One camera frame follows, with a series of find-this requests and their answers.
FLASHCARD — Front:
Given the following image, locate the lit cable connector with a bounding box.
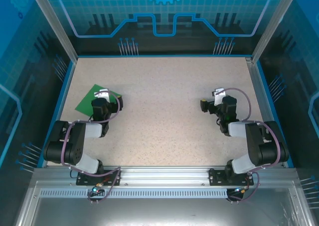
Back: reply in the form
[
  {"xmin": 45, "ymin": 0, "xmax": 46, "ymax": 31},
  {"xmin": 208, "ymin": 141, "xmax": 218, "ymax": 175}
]
[
  {"xmin": 233, "ymin": 185, "xmax": 250, "ymax": 195},
  {"xmin": 91, "ymin": 182, "xmax": 104, "ymax": 195}
]

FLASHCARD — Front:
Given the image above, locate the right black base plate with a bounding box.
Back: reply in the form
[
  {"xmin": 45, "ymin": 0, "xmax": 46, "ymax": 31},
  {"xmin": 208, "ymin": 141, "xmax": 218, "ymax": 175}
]
[{"xmin": 208, "ymin": 168, "xmax": 254, "ymax": 186}]

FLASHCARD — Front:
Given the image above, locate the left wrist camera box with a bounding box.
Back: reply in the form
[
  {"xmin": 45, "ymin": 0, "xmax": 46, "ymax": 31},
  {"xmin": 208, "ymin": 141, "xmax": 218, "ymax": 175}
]
[{"xmin": 94, "ymin": 88, "xmax": 110, "ymax": 100}]

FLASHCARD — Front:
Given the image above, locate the aluminium side rail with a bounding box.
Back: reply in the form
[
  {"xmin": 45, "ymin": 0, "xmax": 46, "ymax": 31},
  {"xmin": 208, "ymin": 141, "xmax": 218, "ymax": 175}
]
[{"xmin": 245, "ymin": 57, "xmax": 285, "ymax": 166}]

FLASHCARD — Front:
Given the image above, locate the right blue side panel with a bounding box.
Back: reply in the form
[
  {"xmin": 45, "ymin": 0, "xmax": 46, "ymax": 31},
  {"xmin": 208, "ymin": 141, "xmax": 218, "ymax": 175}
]
[{"xmin": 256, "ymin": 0, "xmax": 319, "ymax": 226}]

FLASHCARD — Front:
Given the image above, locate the aluminium corner post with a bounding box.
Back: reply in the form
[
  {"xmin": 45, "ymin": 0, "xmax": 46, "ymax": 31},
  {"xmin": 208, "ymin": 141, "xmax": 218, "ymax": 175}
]
[
  {"xmin": 27, "ymin": 0, "xmax": 78, "ymax": 62},
  {"xmin": 251, "ymin": 0, "xmax": 301, "ymax": 64}
]

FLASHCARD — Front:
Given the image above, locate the slotted grey cable duct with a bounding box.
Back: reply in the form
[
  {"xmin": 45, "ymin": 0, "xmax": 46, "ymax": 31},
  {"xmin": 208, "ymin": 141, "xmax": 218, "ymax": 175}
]
[{"xmin": 39, "ymin": 189, "xmax": 229, "ymax": 197}]

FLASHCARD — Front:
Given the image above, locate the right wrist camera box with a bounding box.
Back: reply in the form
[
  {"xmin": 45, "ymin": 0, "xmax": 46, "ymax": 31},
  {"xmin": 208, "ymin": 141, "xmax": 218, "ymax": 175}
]
[{"xmin": 211, "ymin": 88, "xmax": 226, "ymax": 106}]

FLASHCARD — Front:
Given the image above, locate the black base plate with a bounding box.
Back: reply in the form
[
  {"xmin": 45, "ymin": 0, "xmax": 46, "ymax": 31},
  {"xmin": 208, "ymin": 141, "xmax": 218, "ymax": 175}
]
[
  {"xmin": 208, "ymin": 168, "xmax": 254, "ymax": 186},
  {"xmin": 76, "ymin": 169, "xmax": 122, "ymax": 186}
]

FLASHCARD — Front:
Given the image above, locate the metal tray surface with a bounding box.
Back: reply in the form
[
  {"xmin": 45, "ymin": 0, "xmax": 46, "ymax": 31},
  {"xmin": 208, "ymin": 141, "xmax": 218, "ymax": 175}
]
[{"xmin": 14, "ymin": 181, "xmax": 312, "ymax": 226}]

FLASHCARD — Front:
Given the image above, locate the blue side panel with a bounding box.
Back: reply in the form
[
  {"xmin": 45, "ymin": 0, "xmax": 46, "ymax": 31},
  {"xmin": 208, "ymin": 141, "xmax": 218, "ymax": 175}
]
[
  {"xmin": 256, "ymin": 0, "xmax": 319, "ymax": 226},
  {"xmin": 0, "ymin": 0, "xmax": 75, "ymax": 226}
]

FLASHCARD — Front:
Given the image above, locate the blue table border frame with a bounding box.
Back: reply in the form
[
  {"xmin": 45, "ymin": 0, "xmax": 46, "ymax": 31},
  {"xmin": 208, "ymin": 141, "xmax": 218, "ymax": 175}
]
[{"xmin": 37, "ymin": 54, "xmax": 295, "ymax": 168}]

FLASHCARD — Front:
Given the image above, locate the aluminium mounting rail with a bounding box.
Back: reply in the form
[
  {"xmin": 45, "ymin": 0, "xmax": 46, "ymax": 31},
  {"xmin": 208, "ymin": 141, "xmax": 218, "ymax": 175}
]
[{"xmin": 33, "ymin": 165, "xmax": 297, "ymax": 187}]

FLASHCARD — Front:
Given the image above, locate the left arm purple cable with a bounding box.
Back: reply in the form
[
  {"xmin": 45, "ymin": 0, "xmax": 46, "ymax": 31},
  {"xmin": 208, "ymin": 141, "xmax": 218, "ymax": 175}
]
[{"xmin": 61, "ymin": 90, "xmax": 125, "ymax": 204}]

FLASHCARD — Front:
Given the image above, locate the right aluminium corner post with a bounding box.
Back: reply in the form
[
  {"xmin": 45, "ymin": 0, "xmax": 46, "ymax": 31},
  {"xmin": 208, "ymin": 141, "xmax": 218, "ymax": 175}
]
[{"xmin": 251, "ymin": 0, "xmax": 301, "ymax": 64}]

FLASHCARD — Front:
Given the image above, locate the left aluminium corner post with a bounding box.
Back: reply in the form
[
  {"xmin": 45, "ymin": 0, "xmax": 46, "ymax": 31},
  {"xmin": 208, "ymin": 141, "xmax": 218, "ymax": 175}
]
[{"xmin": 27, "ymin": 0, "xmax": 78, "ymax": 62}]

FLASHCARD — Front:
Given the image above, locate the green square paper sheet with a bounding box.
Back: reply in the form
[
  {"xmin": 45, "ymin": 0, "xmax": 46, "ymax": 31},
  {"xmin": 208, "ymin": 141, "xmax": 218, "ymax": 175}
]
[{"xmin": 74, "ymin": 84, "xmax": 123, "ymax": 116}]

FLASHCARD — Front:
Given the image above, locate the left blue side panel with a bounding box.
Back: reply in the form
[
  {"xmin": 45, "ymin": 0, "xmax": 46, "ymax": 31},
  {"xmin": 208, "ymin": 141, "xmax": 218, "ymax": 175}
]
[{"xmin": 0, "ymin": 0, "xmax": 75, "ymax": 226}]

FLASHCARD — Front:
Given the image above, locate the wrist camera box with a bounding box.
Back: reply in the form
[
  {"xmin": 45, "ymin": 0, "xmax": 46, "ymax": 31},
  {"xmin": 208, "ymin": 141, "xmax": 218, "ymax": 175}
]
[
  {"xmin": 94, "ymin": 88, "xmax": 110, "ymax": 100},
  {"xmin": 211, "ymin": 88, "xmax": 226, "ymax": 106}
]

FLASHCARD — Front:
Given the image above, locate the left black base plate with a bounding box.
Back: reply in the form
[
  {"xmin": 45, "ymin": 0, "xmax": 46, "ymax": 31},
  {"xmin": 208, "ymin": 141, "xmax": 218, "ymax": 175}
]
[{"xmin": 76, "ymin": 169, "xmax": 122, "ymax": 186}]

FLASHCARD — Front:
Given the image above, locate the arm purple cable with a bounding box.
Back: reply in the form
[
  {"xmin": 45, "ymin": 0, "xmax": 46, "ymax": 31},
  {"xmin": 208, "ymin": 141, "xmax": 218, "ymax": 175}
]
[
  {"xmin": 215, "ymin": 87, "xmax": 281, "ymax": 202},
  {"xmin": 61, "ymin": 90, "xmax": 125, "ymax": 204}
]

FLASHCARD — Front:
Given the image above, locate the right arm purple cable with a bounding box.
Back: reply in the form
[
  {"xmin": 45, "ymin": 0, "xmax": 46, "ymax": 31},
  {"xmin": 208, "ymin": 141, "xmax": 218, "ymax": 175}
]
[{"xmin": 215, "ymin": 87, "xmax": 281, "ymax": 202}]

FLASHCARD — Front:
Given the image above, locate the blue printed rear panel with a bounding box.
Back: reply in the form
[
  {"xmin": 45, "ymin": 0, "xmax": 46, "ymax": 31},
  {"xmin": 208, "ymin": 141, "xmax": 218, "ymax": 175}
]
[{"xmin": 39, "ymin": 0, "xmax": 287, "ymax": 56}]

